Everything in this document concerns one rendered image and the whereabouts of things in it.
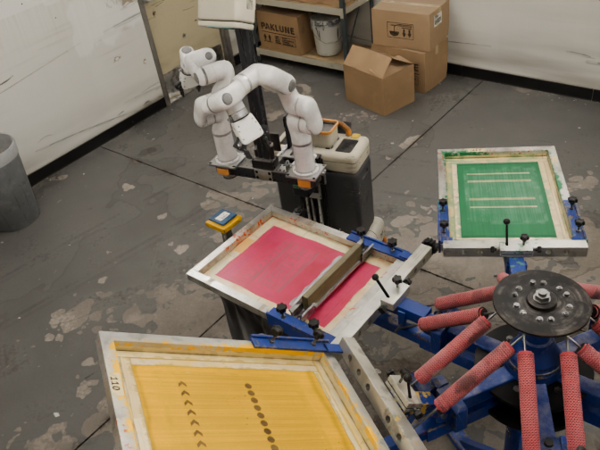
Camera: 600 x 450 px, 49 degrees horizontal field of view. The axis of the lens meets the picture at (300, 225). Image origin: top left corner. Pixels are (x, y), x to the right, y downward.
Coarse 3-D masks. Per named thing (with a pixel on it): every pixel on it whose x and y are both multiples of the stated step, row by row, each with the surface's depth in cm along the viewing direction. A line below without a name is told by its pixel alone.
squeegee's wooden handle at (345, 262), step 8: (352, 248) 276; (360, 248) 278; (344, 256) 273; (352, 256) 275; (360, 256) 280; (336, 264) 270; (344, 264) 271; (352, 264) 277; (328, 272) 266; (336, 272) 268; (344, 272) 273; (320, 280) 263; (328, 280) 265; (336, 280) 270; (312, 288) 260; (320, 288) 262; (328, 288) 267; (304, 296) 257; (312, 296) 259; (320, 296) 263; (304, 304) 260
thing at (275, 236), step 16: (256, 240) 306; (272, 240) 305; (304, 240) 302; (320, 256) 291; (336, 256) 290; (304, 272) 284; (320, 272) 283; (352, 272) 280; (368, 272) 279; (352, 288) 272
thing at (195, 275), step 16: (272, 208) 319; (256, 224) 311; (304, 224) 306; (320, 224) 304; (240, 240) 305; (336, 240) 298; (208, 256) 295; (384, 256) 283; (192, 272) 288; (384, 272) 272; (208, 288) 282; (224, 288) 277; (240, 304) 272; (256, 304) 267; (336, 336) 248
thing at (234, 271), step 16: (240, 256) 298; (256, 256) 297; (224, 272) 291; (240, 272) 289; (256, 288) 280; (288, 288) 277; (336, 288) 273; (288, 304) 269; (320, 304) 267; (336, 304) 266; (320, 320) 260
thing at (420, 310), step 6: (408, 300) 251; (402, 306) 249; (408, 306) 248; (414, 306) 248; (420, 306) 247; (426, 306) 247; (396, 312) 252; (408, 312) 247; (414, 312) 245; (420, 312) 245; (426, 312) 244; (408, 318) 249; (414, 318) 246
